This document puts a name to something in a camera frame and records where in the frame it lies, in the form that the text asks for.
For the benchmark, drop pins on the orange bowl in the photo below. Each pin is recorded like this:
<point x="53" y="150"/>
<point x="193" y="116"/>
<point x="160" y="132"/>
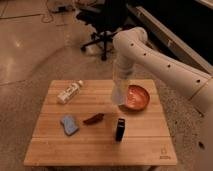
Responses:
<point x="138" y="98"/>

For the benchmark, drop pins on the black eraser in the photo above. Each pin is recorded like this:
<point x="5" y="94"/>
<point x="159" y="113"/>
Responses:
<point x="120" y="129"/>

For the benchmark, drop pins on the black office chair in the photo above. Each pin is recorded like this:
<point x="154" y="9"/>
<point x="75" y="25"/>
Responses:
<point x="105" y="18"/>

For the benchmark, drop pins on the wooden table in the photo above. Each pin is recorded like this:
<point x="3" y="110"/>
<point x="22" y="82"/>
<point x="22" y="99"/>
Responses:
<point x="146" y="139"/>

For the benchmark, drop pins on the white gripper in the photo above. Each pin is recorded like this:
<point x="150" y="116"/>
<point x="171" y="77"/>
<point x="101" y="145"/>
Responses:
<point x="121" y="78"/>

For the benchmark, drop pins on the dark red chili pepper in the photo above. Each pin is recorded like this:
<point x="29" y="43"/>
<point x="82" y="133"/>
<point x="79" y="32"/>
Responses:
<point x="94" y="119"/>

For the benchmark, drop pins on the white plastic bottle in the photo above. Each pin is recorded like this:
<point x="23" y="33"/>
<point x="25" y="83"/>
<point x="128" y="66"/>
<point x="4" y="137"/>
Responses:
<point x="71" y="91"/>

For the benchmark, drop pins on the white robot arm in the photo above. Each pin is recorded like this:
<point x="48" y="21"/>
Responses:
<point x="195" y="85"/>

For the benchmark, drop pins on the blue sponge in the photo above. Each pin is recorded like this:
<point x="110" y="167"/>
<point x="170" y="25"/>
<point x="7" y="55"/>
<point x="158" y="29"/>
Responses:
<point x="69" y="125"/>

